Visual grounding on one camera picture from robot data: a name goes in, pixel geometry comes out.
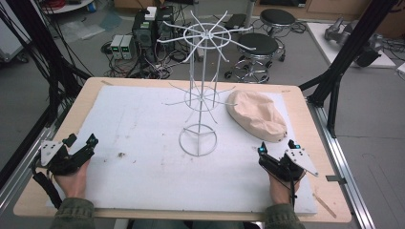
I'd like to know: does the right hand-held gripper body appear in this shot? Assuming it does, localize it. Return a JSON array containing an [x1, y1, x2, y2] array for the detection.
[[258, 148, 320, 182]]

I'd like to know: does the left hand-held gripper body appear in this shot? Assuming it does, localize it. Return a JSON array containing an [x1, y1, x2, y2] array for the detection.
[[38, 140, 96, 177]]

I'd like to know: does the beige cloth hat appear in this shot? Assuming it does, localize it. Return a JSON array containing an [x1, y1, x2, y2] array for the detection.
[[225, 90, 288, 144]]

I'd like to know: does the white wire rack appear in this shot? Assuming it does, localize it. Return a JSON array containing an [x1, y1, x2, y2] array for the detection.
[[156, 10, 258, 157]]

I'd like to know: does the person's right hand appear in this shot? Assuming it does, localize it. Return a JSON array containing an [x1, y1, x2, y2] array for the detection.
[[268, 171, 307, 206]]

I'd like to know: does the person's left hand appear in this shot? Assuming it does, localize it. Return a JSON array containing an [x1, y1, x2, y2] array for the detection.
[[53, 158, 92, 200]]

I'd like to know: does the thin wooden stick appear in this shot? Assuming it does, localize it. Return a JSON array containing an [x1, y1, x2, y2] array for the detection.
[[311, 192, 338, 219]]

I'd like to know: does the white foam mat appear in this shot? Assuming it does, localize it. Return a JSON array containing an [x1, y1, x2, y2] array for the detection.
[[46, 84, 319, 215]]

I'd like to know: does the grey power supply unit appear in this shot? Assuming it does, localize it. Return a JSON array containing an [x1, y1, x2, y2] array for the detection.
[[120, 34, 137, 61], [109, 33, 124, 60]]

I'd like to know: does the black round stool chrome base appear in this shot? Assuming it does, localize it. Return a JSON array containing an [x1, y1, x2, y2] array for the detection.
[[259, 8, 297, 36], [224, 32, 287, 85]]

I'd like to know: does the white floor board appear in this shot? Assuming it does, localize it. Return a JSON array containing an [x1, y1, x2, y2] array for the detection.
[[306, 22, 397, 70]]

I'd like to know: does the clear plastic sheet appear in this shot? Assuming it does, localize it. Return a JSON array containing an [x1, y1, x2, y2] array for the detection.
[[58, 12, 124, 43]]

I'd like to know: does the white equipment case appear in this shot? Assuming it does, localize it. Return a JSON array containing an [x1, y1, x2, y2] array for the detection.
[[0, 12, 31, 64]]

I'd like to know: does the black computer tower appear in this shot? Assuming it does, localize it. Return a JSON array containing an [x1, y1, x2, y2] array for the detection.
[[131, 10, 159, 64], [156, 5, 177, 52]]

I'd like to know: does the round white table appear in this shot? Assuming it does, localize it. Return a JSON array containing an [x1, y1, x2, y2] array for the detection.
[[40, 0, 97, 15]]

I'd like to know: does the white box device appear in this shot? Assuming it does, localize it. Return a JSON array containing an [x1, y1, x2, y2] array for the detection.
[[144, 6, 159, 22]]

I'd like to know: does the aluminium table rail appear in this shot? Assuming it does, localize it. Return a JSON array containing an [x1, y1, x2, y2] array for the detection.
[[0, 106, 75, 211], [306, 98, 377, 229]]

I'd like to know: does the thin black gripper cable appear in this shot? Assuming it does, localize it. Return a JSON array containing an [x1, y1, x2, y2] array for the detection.
[[286, 166, 298, 209]]

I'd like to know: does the black sleeved gripper cable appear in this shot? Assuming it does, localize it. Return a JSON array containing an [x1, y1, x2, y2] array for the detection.
[[31, 156, 64, 210]]

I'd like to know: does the grey metal bracket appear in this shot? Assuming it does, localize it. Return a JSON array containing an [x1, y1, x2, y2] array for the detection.
[[325, 175, 348, 186]]

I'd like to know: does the black metal stand frame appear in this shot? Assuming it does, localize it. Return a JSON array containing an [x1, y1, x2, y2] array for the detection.
[[0, 0, 94, 123], [298, 0, 399, 138]]

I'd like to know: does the tangle of floor cables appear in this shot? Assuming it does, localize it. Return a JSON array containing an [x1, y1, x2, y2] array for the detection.
[[100, 41, 199, 80]]

